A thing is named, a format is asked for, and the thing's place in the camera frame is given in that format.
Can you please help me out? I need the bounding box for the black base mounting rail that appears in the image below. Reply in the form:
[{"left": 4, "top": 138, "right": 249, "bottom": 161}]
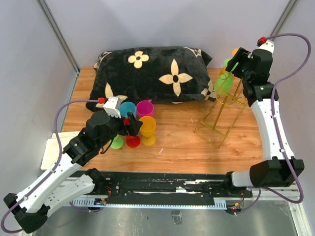
[{"left": 100, "top": 171, "right": 252, "bottom": 207}]

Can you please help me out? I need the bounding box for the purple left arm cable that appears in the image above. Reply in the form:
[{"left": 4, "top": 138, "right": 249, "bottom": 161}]
[{"left": 0, "top": 97, "right": 105, "bottom": 234}]

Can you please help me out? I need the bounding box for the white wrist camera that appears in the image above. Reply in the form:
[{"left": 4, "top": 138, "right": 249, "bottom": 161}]
[
  {"left": 259, "top": 40, "right": 275, "bottom": 54},
  {"left": 103, "top": 96, "right": 122, "bottom": 118}
]

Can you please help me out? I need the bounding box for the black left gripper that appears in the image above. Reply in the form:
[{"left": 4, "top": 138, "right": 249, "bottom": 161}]
[{"left": 97, "top": 108, "right": 142, "bottom": 148}]

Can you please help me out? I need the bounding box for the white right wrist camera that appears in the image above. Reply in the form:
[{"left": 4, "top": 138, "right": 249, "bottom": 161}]
[{"left": 259, "top": 40, "right": 275, "bottom": 54}]

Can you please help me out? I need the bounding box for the green wine glass row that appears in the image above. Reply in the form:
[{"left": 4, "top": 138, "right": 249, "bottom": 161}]
[{"left": 213, "top": 58, "right": 234, "bottom": 95}]

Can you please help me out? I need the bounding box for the orange wine glass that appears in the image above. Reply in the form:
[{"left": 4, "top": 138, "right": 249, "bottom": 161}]
[
  {"left": 219, "top": 48, "right": 239, "bottom": 74},
  {"left": 139, "top": 116, "right": 156, "bottom": 146}
]

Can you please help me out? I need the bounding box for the white folded cloth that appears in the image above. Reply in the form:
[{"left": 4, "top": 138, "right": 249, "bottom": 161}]
[{"left": 40, "top": 131, "right": 79, "bottom": 171}]

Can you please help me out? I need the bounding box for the gold wire glass rack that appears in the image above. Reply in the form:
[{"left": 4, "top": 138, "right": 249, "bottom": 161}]
[{"left": 193, "top": 77, "right": 247, "bottom": 148}]

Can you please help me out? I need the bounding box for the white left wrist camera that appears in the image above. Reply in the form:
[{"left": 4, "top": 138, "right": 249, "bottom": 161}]
[{"left": 103, "top": 96, "right": 122, "bottom": 118}]

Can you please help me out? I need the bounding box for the red wine glass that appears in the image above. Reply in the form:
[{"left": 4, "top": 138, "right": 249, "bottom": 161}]
[{"left": 124, "top": 118, "right": 140, "bottom": 148}]

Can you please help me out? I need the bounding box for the pink wine glass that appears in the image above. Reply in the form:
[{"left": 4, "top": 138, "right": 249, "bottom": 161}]
[{"left": 136, "top": 100, "right": 154, "bottom": 118}]

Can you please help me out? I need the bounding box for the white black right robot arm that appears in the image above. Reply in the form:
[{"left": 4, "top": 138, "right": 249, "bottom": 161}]
[{"left": 223, "top": 47, "right": 305, "bottom": 197}]

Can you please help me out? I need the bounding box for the black floral plush pillow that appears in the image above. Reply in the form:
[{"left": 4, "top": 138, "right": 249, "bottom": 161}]
[{"left": 90, "top": 46, "right": 216, "bottom": 104}]

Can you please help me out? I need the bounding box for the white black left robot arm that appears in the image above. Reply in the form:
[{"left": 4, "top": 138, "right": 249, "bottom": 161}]
[{"left": 3, "top": 112, "right": 143, "bottom": 234}]

